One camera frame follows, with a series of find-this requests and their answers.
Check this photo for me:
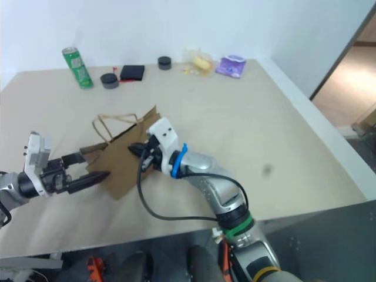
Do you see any purple snack packet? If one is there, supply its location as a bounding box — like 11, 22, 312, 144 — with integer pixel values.
214, 55, 247, 79

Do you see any blue wrist clip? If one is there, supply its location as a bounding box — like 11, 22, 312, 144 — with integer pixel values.
170, 142, 189, 179

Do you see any orange clamp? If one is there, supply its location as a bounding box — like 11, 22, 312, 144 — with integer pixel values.
218, 237, 236, 280
86, 255, 107, 282

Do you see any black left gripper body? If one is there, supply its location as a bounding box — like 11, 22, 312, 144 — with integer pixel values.
39, 157, 73, 195

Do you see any black round container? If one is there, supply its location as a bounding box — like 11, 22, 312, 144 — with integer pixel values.
157, 56, 173, 71
99, 73, 120, 90

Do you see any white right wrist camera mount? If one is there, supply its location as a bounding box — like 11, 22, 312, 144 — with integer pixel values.
145, 117, 181, 177

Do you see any bread in clear bag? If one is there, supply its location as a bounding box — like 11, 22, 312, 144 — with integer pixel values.
183, 47, 216, 78

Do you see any green drink can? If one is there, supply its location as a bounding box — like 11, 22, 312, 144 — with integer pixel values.
61, 46, 95, 90

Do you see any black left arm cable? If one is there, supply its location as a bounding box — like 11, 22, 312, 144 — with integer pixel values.
0, 199, 13, 229

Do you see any black square box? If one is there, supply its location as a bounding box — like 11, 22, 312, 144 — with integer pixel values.
119, 65, 146, 82

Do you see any brown paper bag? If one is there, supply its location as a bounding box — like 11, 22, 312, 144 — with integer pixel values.
79, 105, 166, 202

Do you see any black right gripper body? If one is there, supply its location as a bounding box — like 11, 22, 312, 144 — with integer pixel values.
141, 137, 163, 174

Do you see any beige table cloth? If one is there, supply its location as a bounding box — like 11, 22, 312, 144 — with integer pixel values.
0, 58, 368, 254

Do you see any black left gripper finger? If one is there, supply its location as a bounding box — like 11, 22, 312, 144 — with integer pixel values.
61, 151, 89, 166
69, 171, 111, 194

